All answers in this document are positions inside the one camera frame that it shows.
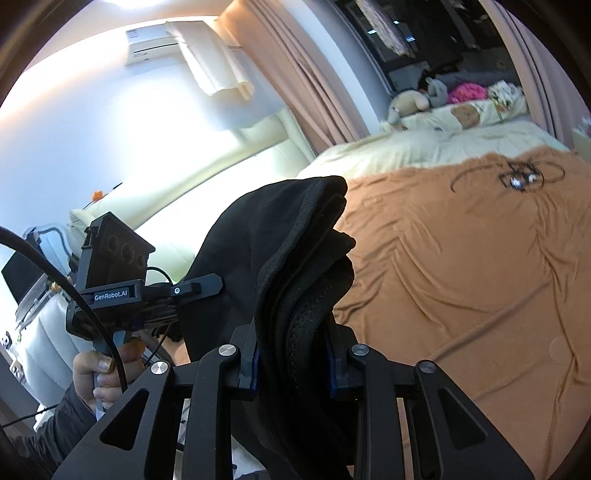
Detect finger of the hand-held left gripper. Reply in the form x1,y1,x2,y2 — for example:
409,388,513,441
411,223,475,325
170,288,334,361
144,273,225,301

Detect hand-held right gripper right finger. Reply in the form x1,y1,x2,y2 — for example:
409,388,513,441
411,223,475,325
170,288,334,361
322,322,537,480

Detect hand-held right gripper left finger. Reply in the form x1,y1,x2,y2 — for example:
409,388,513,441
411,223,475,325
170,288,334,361
51,320,262,480

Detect black pants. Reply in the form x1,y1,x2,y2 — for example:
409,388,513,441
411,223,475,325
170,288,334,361
178,175,371,480

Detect person's left forearm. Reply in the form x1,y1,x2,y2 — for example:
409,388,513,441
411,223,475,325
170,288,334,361
9,383,100,479

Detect person's left hand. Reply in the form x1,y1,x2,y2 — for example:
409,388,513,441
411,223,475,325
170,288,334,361
72,340,147,412

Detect black flat panel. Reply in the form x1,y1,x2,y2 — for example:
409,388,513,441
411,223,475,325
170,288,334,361
1,251,49,306

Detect cream padded headboard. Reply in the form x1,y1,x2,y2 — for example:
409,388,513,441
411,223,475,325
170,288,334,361
69,107,320,280

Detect brown blanket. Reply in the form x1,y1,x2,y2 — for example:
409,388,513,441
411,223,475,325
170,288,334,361
154,147,591,480

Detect white air conditioner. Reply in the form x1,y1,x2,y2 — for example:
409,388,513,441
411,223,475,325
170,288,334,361
124,20,223,66

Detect white hanging cloth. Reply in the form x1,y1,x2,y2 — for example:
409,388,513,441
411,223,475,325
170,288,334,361
165,20,256,96

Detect pink curtain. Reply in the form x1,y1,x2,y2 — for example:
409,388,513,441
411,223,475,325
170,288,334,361
480,0,588,145
216,0,394,156

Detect cream duvet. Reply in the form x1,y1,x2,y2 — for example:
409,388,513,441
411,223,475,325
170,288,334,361
295,117,572,182

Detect beige plush toy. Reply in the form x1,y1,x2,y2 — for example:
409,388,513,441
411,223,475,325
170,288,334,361
386,88,433,131

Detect bear print pillow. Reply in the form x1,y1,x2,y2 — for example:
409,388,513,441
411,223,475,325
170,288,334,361
396,99,505,136

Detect grey plush toy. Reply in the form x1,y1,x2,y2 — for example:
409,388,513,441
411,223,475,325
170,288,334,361
422,76,451,110

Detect pink fluffy cloth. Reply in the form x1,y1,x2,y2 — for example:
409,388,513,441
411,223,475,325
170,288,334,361
450,82,489,105

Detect floral print cloth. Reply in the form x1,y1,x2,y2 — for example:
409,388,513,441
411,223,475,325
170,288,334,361
486,79,528,120

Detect dark grey sofa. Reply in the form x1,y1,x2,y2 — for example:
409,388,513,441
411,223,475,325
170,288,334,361
388,46,523,90

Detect patterned hanging cloth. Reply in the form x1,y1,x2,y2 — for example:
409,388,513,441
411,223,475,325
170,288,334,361
355,0,419,59

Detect thick black cable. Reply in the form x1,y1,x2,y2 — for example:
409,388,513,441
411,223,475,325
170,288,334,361
0,224,129,393

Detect black cable loop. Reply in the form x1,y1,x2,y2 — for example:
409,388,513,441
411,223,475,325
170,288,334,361
450,159,509,193

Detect tangled black cable bundle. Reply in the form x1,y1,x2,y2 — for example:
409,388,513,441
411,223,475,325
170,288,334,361
498,158,566,193

